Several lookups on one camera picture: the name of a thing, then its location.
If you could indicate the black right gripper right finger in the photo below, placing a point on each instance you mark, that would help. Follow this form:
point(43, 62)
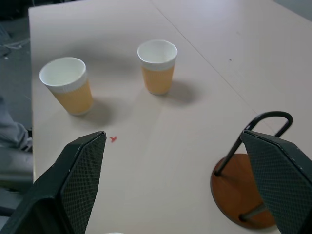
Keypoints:
point(282, 180)

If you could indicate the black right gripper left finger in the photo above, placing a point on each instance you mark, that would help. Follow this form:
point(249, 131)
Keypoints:
point(73, 185)

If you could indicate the orange ribbed paper cup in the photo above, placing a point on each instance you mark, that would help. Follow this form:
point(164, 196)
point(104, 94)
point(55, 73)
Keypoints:
point(158, 75)
point(73, 92)

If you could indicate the person's black white shoe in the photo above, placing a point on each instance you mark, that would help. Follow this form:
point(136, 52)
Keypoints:
point(28, 142)

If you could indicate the person's grey trouser leg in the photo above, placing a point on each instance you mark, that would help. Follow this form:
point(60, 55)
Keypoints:
point(11, 126)

